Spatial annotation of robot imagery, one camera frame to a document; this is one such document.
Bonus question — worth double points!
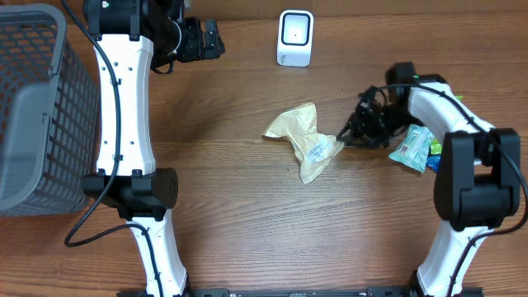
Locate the white barcode scanner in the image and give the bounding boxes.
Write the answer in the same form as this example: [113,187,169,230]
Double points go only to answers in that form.
[276,9,314,68]

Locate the beige snack bag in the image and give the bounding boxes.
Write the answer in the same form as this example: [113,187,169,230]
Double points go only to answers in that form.
[263,102,344,184]

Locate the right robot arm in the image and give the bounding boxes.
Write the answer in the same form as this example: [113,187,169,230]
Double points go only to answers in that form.
[337,62,527,296]

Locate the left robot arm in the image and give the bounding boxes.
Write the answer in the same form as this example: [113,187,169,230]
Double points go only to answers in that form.
[82,0,225,296]

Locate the blue wafer bar wrapper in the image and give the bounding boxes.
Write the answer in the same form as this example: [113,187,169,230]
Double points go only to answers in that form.
[426,154,441,172]

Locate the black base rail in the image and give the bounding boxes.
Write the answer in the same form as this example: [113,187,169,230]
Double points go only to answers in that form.
[116,286,484,297]

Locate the colourful Haribo candy bag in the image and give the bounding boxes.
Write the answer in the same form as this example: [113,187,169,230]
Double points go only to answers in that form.
[430,139,442,155]

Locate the green toilet tissue pack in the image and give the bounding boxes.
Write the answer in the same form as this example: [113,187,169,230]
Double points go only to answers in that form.
[389,124,435,172]

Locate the grey plastic mesh basket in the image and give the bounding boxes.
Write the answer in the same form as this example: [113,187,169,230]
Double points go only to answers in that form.
[1,4,100,216]

